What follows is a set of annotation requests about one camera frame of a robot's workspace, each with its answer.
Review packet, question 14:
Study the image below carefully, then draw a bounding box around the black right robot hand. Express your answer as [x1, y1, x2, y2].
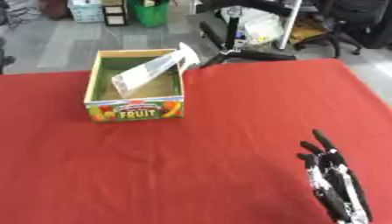
[297, 129, 374, 224]

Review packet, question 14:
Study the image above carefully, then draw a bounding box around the tan cardboard box green inside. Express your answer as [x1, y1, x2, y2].
[82, 48, 187, 123]

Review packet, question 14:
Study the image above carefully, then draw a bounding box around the yellow brown bag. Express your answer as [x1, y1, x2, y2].
[289, 17, 330, 46]

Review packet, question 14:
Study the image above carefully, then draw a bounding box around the white table leg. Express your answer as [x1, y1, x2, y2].
[276, 0, 304, 50]

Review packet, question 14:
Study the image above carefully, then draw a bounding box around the black office chair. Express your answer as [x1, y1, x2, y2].
[313, 0, 392, 59]

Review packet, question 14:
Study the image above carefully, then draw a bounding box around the white plastic bag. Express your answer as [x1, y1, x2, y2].
[239, 8, 285, 46]

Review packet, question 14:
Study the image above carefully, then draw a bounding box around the black tripod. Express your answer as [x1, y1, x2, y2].
[197, 4, 298, 69]

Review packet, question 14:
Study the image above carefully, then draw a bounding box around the green bag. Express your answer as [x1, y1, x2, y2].
[133, 0, 172, 29]

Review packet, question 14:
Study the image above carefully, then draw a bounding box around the black drawer unit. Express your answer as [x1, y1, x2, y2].
[101, 0, 130, 26]

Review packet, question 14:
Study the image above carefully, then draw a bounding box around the white plastic crate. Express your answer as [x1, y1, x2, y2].
[67, 0, 106, 24]

